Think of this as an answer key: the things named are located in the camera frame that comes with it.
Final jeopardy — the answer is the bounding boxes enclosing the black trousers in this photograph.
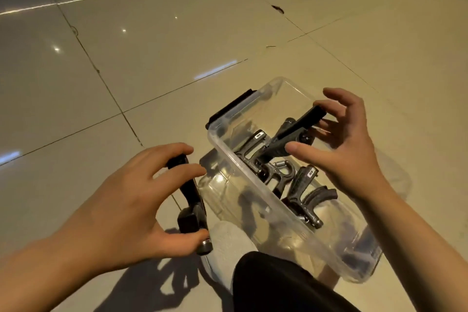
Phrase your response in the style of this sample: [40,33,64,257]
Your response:
[232,251,361,312]

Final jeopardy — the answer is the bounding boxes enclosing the person's right hand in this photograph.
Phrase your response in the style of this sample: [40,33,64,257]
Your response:
[285,87,390,201]

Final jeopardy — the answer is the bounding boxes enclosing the person's right forearm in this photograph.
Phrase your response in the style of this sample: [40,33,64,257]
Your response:
[360,180,468,312]

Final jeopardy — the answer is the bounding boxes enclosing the clear plastic storage box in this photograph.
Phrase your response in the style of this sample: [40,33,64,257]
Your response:
[204,77,383,284]

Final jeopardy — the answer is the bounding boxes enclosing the white right shoe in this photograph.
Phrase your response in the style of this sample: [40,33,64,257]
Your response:
[201,221,258,293]

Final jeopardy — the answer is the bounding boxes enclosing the person's left forearm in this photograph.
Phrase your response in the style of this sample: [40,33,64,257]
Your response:
[0,233,99,312]

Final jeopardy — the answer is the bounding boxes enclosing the person's left hand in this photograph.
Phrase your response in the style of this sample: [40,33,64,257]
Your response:
[55,142,210,274]

